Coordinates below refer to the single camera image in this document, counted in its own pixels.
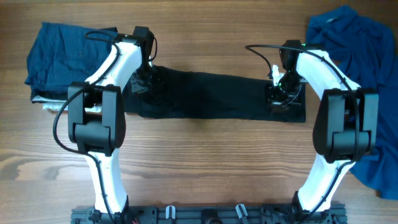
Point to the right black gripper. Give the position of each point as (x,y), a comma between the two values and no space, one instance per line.
(277,102)

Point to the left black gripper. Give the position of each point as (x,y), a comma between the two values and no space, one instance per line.
(147,88)

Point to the black polo shirt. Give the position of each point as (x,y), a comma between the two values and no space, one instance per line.
(211,96)

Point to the blue polo shirt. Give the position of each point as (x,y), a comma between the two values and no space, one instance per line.
(366,51)

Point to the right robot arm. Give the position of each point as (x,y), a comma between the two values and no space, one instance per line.
(345,126)

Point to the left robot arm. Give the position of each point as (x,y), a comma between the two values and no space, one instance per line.
(96,117)

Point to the folded black garment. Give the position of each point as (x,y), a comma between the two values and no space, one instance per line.
(40,97)

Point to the folded dark blue garment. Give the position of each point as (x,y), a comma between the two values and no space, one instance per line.
(62,59)

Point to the folded white garment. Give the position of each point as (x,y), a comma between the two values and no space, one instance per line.
(55,105)

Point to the right white rail clip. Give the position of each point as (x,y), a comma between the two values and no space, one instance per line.
(242,213)

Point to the white rail clip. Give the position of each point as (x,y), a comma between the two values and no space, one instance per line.
(170,212)
(242,213)

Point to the left white rail clip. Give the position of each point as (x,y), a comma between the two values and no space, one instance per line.
(170,212)

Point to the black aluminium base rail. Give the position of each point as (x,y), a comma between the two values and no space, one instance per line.
(264,214)

